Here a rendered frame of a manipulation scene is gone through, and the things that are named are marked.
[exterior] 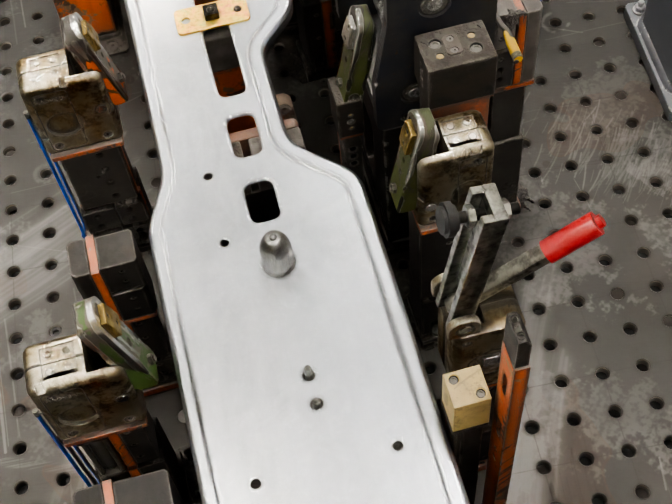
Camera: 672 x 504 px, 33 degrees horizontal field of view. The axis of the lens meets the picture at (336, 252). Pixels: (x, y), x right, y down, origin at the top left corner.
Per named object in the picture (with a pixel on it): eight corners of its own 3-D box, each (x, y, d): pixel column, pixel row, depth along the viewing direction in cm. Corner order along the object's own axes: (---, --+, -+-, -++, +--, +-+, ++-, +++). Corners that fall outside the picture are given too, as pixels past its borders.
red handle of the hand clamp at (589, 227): (434, 285, 101) (587, 195, 94) (447, 292, 102) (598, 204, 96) (449, 326, 99) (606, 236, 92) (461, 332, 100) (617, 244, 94)
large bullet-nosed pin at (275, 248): (261, 261, 113) (252, 226, 107) (292, 253, 113) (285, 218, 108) (268, 288, 111) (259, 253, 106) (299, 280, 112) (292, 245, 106)
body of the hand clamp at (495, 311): (433, 433, 133) (435, 285, 103) (489, 418, 133) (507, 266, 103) (449, 480, 129) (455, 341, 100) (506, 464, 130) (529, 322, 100)
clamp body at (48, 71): (79, 220, 152) (-5, 47, 122) (168, 198, 153) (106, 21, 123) (88, 277, 147) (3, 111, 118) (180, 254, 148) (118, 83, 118)
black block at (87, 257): (111, 360, 141) (43, 235, 116) (195, 338, 142) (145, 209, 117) (121, 418, 137) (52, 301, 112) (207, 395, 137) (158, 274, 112)
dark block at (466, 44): (416, 257, 145) (413, 33, 109) (468, 243, 146) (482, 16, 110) (427, 289, 143) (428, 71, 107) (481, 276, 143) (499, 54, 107)
